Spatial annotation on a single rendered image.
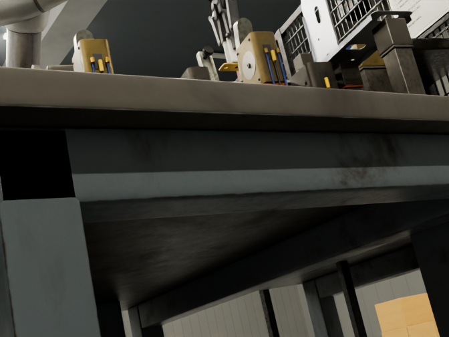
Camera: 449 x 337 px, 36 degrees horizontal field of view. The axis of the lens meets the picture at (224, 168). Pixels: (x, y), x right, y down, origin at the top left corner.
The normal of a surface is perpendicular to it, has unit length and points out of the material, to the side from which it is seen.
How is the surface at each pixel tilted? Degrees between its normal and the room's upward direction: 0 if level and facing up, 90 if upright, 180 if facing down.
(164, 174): 90
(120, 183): 90
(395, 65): 90
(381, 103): 90
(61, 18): 180
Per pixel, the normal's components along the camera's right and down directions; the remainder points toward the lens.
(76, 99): 0.53, -0.34
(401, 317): -0.84, 0.04
